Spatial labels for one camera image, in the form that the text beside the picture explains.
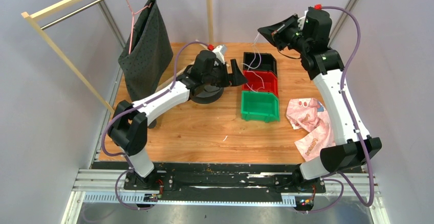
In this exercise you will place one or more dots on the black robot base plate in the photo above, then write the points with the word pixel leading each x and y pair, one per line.
pixel 260 183

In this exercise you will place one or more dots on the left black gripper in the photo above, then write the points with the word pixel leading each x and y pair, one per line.
pixel 236 78

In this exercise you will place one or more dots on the green storage bin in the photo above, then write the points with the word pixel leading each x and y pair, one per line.
pixel 259 106

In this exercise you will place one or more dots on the wooden clothes rack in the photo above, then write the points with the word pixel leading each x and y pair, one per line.
pixel 194 16

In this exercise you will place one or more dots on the red storage bin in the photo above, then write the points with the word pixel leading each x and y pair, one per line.
pixel 259 81

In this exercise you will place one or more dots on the black cable spool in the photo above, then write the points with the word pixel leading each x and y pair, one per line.
pixel 209 95

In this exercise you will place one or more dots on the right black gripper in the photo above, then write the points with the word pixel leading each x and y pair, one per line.
pixel 274 33

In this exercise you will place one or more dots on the black storage bin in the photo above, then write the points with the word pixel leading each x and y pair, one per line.
pixel 264 62

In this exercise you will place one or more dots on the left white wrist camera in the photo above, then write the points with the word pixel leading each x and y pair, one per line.
pixel 220 52

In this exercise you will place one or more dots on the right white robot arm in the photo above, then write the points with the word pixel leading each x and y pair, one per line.
pixel 310 36

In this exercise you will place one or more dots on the pink patterned cloth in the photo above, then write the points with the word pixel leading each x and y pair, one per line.
pixel 310 114

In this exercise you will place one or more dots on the dark grey hanging cloth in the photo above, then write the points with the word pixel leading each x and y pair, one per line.
pixel 147 53

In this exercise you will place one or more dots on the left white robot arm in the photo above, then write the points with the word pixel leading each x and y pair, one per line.
pixel 128 128

